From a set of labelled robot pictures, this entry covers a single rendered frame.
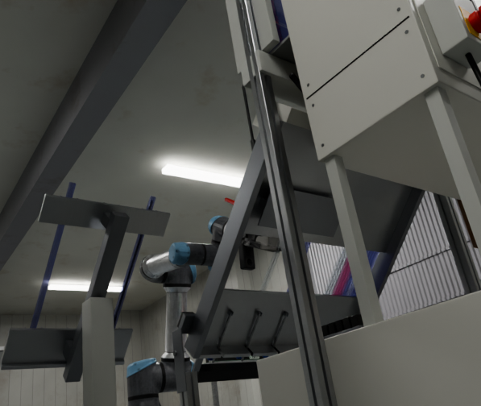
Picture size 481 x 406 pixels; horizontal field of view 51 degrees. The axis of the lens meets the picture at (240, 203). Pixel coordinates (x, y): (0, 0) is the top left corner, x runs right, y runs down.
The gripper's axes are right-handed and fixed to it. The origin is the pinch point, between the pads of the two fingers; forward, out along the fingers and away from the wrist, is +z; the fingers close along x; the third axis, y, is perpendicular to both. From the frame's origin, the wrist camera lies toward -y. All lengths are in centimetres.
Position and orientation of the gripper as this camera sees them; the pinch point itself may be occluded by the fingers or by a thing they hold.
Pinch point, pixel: (275, 250)
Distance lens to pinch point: 156.2
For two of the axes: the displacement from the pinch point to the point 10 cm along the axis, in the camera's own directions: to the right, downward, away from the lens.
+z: 5.7, 1.3, -8.1
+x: 8.0, 1.5, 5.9
